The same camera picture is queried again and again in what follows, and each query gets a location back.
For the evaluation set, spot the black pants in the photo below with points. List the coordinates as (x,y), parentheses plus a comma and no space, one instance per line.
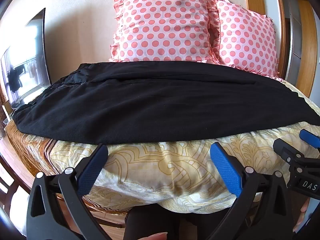
(150,105)

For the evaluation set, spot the flat screen television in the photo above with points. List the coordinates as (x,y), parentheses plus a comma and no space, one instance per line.
(25,67)

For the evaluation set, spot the person's left hand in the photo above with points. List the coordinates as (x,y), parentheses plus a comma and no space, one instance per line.
(152,237)

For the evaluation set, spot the wooden bed frame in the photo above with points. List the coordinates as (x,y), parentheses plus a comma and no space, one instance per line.
(107,215)

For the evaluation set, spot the yellow patterned bedspread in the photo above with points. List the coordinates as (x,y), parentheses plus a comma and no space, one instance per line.
(162,165)

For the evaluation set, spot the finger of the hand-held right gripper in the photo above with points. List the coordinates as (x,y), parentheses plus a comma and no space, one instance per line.
(287,152)
(310,138)

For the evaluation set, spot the person's right hand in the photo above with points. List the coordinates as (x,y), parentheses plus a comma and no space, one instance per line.
(301,216)

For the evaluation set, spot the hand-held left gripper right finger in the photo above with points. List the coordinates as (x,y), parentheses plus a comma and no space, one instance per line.
(225,167)

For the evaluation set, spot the pink polka dot pillow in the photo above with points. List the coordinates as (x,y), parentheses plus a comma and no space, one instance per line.
(247,40)
(162,25)

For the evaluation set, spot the person's dark clothed legs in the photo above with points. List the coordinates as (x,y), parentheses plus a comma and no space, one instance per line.
(155,222)

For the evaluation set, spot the grey metal door panel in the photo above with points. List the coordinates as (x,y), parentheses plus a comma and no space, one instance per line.
(292,30)

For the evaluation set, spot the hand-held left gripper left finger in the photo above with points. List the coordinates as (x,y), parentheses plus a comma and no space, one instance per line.
(92,166)

